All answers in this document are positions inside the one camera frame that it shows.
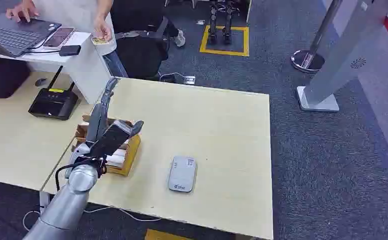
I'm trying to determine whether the person's right hand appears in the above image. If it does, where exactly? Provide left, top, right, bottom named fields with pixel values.
left=5, top=0, right=40, bottom=23

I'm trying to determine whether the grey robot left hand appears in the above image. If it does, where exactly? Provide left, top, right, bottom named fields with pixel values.
left=85, top=77, right=119, bottom=147

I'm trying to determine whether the person's left hand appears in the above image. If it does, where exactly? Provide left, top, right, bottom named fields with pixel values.
left=93, top=17, right=113, bottom=42

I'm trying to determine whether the yellow printed card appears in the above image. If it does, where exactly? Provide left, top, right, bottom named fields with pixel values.
left=91, top=37, right=110, bottom=47

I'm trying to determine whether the grey laptop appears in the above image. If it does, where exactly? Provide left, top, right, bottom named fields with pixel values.
left=0, top=13, right=62, bottom=58

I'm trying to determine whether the black power bank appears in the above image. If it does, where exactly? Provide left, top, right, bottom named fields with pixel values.
left=59, top=44, right=82, bottom=57

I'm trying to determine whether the white card stack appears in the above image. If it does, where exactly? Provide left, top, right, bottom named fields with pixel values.
left=106, top=148, right=130, bottom=168

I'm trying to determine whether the smartphone with dark screen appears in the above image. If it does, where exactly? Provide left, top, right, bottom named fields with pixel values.
left=43, top=27, right=75, bottom=51

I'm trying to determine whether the black chair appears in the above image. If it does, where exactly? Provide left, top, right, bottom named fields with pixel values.
left=110, top=0, right=172, bottom=80

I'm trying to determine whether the white desk riser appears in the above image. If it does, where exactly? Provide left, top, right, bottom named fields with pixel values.
left=0, top=31, right=112, bottom=105

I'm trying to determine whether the black router with antennas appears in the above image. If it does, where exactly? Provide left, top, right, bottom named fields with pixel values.
left=28, top=65, right=81, bottom=121

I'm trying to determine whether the wooden card box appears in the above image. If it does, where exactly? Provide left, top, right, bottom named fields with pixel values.
left=72, top=114, right=142, bottom=177

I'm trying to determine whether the black case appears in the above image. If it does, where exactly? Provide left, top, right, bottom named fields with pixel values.
left=0, top=56, right=31, bottom=99

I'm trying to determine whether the person in pale shoe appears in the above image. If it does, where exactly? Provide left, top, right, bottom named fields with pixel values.
left=162, top=14, right=186, bottom=48

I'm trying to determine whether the black robot leg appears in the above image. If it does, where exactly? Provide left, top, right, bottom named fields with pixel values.
left=222, top=0, right=235, bottom=46
left=208, top=0, right=220, bottom=46

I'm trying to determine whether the white kiosk stand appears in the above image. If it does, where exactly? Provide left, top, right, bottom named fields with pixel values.
left=295, top=0, right=388, bottom=113

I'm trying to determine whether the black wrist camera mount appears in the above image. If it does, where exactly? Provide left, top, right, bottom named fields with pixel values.
left=89, top=119, right=145, bottom=159

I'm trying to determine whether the black laptop cable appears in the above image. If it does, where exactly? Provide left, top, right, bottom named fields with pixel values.
left=24, top=33, right=61, bottom=55

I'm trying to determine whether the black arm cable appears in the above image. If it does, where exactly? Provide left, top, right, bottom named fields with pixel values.
left=55, top=156, right=107, bottom=192

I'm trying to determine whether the white socket cable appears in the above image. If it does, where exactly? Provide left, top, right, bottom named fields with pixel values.
left=159, top=71, right=186, bottom=83

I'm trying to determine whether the white cable under table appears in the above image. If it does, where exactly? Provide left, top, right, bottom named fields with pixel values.
left=22, top=205, right=163, bottom=233

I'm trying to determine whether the chrome stanchion post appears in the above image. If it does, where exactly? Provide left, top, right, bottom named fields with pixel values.
left=290, top=0, right=343, bottom=74

